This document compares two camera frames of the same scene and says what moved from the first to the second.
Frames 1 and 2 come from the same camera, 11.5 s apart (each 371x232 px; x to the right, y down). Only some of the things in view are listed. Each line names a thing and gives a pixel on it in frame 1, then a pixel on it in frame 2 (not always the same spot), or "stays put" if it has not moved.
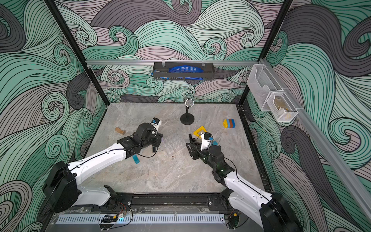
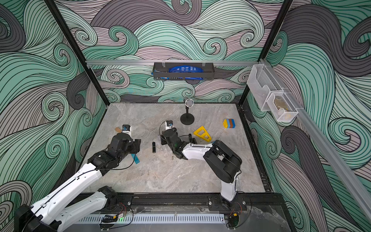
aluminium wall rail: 172,61 stays put
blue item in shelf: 185,68 stays put
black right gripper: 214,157 to 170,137
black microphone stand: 187,118 stays put
